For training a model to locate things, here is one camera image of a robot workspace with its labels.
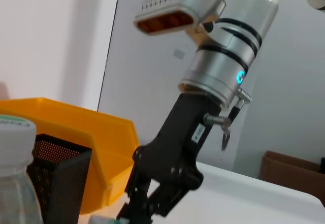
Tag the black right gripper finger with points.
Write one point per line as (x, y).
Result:
(137, 203)
(167, 198)

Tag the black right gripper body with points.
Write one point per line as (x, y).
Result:
(177, 145)

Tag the clear bottle with green label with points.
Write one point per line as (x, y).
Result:
(15, 183)

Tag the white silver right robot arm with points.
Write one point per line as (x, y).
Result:
(228, 56)

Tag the black mesh pen holder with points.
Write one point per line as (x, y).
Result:
(61, 173)

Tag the silver right wrist connector plug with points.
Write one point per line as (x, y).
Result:
(215, 119)

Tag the yellow plastic bin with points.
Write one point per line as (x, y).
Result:
(109, 132)

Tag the brown cardboard box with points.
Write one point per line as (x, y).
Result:
(292, 173)

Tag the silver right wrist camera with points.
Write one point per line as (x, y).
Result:
(177, 5)

